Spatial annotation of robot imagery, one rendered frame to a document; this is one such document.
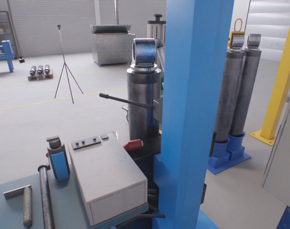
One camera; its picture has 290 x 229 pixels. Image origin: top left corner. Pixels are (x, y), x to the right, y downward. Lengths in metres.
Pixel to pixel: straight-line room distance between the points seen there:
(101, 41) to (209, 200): 7.81
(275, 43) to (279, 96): 9.27
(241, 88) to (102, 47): 7.21
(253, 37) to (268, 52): 10.31
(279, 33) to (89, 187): 12.32
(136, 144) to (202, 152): 0.36
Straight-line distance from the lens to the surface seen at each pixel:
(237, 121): 2.79
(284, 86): 3.47
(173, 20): 0.79
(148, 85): 1.15
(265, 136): 3.78
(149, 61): 1.18
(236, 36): 2.33
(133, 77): 1.16
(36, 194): 1.02
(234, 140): 2.90
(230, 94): 2.41
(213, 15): 0.76
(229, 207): 2.40
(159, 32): 3.21
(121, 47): 9.25
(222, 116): 2.50
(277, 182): 0.83
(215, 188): 2.54
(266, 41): 12.94
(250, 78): 2.62
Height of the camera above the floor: 1.73
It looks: 25 degrees down
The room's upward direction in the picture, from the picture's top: straight up
